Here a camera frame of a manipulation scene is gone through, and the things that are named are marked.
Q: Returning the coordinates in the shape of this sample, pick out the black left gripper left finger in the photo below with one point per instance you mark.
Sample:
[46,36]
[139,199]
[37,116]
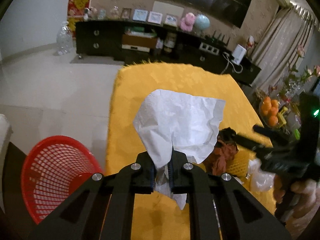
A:
[102,207]

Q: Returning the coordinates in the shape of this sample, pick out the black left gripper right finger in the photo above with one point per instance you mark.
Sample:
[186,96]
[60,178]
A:
[220,207]

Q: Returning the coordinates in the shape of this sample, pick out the white foam net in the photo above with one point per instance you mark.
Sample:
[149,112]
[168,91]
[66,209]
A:
[261,181]

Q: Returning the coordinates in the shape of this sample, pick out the orange brown wrapper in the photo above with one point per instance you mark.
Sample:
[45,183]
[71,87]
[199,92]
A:
[223,153]

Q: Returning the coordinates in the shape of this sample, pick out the white tissue paper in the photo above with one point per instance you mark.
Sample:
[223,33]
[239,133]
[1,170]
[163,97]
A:
[168,121]

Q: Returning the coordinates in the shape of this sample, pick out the black bag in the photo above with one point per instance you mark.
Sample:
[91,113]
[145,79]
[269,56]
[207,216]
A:
[226,135]

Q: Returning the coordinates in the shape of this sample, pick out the person right hand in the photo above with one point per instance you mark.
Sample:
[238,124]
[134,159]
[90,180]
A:
[307,193]

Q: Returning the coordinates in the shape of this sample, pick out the yellow tablecloth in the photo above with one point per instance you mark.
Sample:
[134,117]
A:
[156,216]

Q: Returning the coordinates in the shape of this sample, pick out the bowl of oranges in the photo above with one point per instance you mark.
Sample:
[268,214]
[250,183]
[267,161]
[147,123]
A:
[268,110]

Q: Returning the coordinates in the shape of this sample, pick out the red plastic mesh basket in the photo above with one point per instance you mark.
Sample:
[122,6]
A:
[54,168]

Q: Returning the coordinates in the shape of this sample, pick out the beige curtain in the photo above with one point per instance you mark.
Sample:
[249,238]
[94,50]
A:
[292,27]

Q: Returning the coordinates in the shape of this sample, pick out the white router box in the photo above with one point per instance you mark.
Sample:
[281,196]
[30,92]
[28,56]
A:
[238,54]

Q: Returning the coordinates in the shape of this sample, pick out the white sofa armrest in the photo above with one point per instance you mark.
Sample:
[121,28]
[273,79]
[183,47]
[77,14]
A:
[5,135]

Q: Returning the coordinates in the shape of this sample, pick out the black wifi router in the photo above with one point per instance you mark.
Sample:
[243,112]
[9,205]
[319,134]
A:
[218,38]

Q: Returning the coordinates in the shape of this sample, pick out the light blue globe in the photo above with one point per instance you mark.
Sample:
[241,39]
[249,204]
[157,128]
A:
[202,22]

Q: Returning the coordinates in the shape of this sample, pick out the pink plush toy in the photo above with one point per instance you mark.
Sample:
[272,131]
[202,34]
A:
[187,22]

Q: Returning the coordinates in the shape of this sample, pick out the black tv cabinet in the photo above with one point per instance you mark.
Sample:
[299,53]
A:
[135,42]

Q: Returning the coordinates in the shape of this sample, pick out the clear large water bottle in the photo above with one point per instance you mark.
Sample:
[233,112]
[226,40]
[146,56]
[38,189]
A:
[64,39]

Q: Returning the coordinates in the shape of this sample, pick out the white picture frame right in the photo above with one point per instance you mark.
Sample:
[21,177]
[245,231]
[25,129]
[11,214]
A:
[171,20]

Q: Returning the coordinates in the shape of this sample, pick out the white wall panel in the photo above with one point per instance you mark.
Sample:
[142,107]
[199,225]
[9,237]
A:
[166,8]

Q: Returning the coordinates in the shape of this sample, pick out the white picture frame pink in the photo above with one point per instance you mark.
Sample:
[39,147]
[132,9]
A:
[155,17]

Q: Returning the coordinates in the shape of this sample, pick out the brown small picture frame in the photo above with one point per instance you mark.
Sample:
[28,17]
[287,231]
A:
[126,13]

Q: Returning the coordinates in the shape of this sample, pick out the white picture frame blue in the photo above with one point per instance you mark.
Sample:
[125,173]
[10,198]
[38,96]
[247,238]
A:
[140,15]

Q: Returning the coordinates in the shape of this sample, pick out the red festive wall poster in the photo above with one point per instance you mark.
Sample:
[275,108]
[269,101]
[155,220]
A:
[75,13]

